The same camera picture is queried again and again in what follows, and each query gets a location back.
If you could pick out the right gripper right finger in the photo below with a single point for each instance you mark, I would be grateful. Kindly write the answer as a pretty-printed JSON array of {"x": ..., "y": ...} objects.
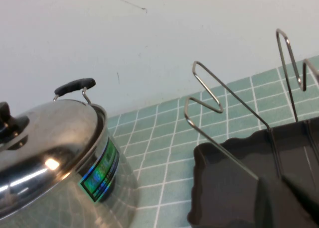
[{"x": 306, "y": 193}]

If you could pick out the green tile pattern tablecloth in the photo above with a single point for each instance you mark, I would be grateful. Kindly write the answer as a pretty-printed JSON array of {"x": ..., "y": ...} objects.
[{"x": 162, "y": 148}]

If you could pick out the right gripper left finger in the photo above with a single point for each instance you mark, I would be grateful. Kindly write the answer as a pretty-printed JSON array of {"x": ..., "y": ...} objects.
[{"x": 269, "y": 208}]

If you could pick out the stainless steel pot lid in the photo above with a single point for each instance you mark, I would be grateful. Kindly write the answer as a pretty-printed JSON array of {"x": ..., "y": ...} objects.
[{"x": 62, "y": 138}]

